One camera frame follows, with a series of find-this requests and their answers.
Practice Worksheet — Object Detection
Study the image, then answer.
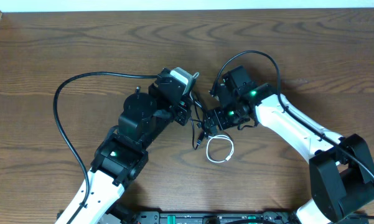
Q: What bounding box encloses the black USB cable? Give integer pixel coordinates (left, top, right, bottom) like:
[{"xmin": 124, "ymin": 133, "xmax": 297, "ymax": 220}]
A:
[{"xmin": 189, "ymin": 91, "xmax": 212, "ymax": 151}]

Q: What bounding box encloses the white USB cable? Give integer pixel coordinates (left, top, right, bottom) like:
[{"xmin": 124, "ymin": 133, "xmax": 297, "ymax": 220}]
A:
[{"xmin": 205, "ymin": 134, "xmax": 235, "ymax": 164}]

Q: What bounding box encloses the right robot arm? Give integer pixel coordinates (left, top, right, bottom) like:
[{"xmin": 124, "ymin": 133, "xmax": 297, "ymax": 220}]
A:
[{"xmin": 202, "ymin": 66, "xmax": 374, "ymax": 223}]

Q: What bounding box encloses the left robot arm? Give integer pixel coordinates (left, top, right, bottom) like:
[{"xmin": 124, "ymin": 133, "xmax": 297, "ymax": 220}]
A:
[{"xmin": 53, "ymin": 67, "xmax": 199, "ymax": 223}]

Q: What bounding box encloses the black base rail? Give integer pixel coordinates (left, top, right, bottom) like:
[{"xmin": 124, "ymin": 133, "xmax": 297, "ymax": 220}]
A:
[{"xmin": 98, "ymin": 205, "xmax": 300, "ymax": 224}]

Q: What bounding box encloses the black right camera cable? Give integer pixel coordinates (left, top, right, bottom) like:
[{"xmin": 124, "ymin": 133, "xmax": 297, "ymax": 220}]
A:
[{"xmin": 210, "ymin": 50, "xmax": 374, "ymax": 220}]

